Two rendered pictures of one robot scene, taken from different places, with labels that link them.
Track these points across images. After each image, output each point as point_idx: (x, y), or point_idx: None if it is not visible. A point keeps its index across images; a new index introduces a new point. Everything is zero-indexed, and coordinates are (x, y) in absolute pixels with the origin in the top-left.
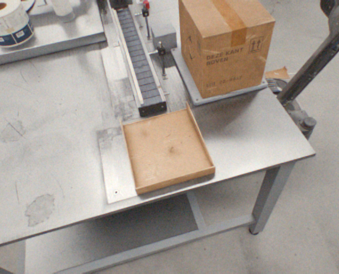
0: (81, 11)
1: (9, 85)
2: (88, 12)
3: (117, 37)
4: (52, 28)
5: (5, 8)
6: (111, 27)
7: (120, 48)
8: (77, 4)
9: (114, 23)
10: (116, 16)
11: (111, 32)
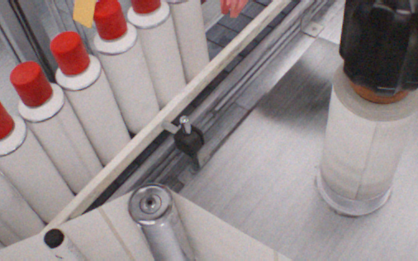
0: (286, 169)
1: None
2: (274, 140)
3: (298, 23)
4: None
5: None
6: (259, 87)
7: (317, 14)
8: (257, 221)
9: (266, 42)
10: (262, 14)
11: (280, 70)
